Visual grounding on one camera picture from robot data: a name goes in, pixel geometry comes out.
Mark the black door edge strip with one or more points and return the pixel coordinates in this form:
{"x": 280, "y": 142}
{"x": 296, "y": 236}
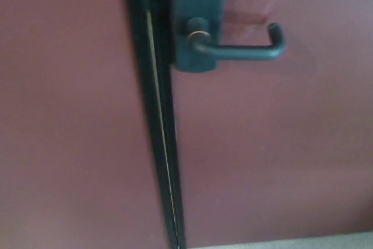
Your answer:
{"x": 157, "y": 85}

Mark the plain maroon door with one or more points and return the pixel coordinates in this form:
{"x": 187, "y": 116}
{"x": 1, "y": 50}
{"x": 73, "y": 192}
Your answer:
{"x": 67, "y": 115}

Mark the black metal lock plate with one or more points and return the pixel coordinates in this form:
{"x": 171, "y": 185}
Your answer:
{"x": 201, "y": 7}

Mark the maroon door with lock plate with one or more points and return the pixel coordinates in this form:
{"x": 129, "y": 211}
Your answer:
{"x": 277, "y": 144}

